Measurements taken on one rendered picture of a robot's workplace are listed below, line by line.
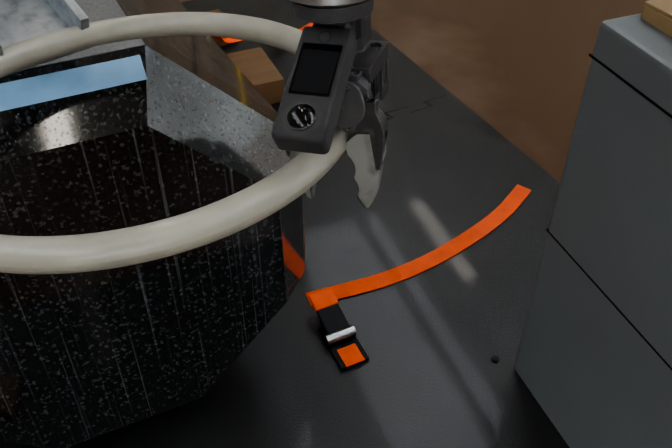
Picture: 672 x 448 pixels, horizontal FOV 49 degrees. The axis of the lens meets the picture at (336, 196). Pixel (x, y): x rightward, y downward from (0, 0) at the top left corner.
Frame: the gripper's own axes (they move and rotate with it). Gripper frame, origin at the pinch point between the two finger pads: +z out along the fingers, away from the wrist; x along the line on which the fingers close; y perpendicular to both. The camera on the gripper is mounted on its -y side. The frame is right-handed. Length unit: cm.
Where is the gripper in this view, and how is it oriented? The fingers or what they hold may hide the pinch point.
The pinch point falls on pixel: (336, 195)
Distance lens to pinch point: 73.4
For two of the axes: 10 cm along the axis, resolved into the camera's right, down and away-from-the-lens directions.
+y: 3.3, -5.6, 7.6
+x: -9.4, -1.6, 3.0
